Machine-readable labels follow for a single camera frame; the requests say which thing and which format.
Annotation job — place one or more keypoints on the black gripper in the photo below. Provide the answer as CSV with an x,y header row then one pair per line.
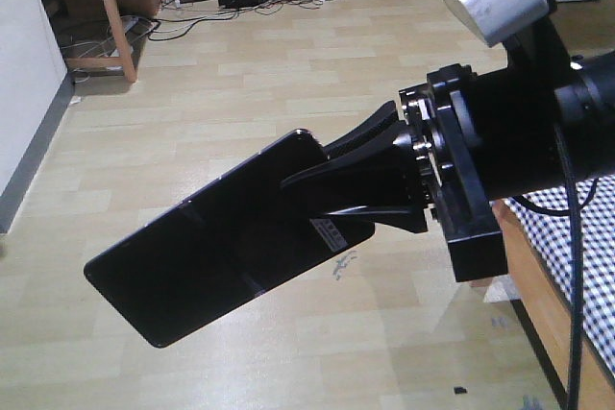
x,y
480,138

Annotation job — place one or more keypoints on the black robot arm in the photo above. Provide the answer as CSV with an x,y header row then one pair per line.
x,y
578,99

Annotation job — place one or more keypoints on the black foldable phone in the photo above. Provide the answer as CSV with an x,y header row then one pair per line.
x,y
228,243

